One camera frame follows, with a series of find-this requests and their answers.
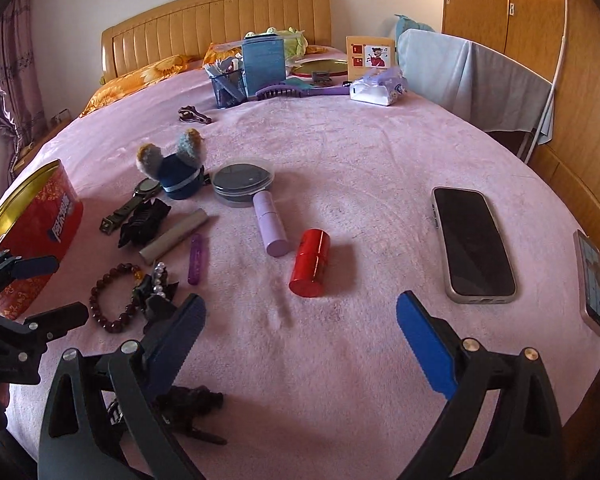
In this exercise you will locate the blue plush box with ears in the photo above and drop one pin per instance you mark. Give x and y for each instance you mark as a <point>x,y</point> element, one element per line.
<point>180,175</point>

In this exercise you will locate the purple hairbrush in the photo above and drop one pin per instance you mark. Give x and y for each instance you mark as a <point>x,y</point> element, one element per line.
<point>300,92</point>

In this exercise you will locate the large orange floral pillow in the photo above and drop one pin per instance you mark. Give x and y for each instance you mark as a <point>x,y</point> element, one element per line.
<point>140,77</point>

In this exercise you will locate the large black smartphone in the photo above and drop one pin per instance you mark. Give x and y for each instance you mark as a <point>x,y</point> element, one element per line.
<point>472,245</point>

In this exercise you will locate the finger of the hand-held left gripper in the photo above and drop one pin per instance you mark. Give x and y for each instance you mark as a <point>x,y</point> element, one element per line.
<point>60,317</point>
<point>32,265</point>

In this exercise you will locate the dark green wristwatch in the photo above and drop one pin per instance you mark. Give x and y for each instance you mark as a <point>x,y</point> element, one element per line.
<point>145,189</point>

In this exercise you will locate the green frog plush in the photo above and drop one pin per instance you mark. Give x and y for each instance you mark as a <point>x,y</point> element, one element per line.
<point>290,40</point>

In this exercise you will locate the orange cartoon print box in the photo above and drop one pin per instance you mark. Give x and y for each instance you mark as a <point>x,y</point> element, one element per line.
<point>370,55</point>

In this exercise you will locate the black pearl bow hair clip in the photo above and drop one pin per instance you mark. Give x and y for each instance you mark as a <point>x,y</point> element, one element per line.
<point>152,295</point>

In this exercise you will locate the lilac cylinder bottle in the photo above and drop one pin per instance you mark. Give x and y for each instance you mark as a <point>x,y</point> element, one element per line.
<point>272,225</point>

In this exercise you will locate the black fabric hair clip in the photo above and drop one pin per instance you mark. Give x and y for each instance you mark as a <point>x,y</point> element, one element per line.
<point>190,405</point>

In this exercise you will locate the purple patterned curtain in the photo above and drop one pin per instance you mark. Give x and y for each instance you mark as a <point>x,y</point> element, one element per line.
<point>10,70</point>

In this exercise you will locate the tan padded headboard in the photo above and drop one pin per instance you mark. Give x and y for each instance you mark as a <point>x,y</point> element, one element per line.
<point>205,20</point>

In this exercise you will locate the smartphone with lit screen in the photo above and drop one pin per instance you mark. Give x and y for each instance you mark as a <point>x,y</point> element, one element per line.
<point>592,280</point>

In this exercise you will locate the wooden wardrobe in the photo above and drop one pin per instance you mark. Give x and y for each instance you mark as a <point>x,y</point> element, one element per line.
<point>480,5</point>

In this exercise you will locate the blue mesh pen holder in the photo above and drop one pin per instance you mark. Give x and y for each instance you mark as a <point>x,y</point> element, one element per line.
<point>227,90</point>

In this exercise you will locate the blue cardboard box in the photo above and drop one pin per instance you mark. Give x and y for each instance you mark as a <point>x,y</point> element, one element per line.
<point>263,65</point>

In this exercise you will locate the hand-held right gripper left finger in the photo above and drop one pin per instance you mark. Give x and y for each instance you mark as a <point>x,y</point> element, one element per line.
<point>180,340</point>

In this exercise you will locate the black hair claw clip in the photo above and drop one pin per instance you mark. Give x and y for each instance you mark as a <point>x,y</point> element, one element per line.
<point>142,222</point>

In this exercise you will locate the teal cloth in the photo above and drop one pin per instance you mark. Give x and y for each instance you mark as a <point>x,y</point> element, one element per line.
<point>412,24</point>

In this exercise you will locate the small orange floral pillow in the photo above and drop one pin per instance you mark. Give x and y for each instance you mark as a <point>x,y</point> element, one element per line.
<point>220,52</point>

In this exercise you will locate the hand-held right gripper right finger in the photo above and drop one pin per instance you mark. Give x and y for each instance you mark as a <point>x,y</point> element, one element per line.
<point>425,345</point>

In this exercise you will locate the grey metallic tube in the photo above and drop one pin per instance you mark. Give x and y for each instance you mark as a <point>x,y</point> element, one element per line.
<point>175,235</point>

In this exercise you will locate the red round tin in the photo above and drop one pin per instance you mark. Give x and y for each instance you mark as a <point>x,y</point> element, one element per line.
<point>45,215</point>

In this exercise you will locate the grey towel on chair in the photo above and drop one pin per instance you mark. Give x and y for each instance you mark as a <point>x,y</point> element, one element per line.
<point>470,80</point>

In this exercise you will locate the wooden nightstand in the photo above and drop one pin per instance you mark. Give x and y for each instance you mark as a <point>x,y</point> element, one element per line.
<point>40,140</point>

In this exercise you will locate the pink blanket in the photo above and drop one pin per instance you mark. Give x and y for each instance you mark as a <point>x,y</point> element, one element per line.
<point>355,160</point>

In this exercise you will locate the round grey compact mirror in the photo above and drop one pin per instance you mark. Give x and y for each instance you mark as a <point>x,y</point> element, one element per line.
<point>242,180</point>

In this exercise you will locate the small purple tube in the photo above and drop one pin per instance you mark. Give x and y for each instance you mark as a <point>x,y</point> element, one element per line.
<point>196,260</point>

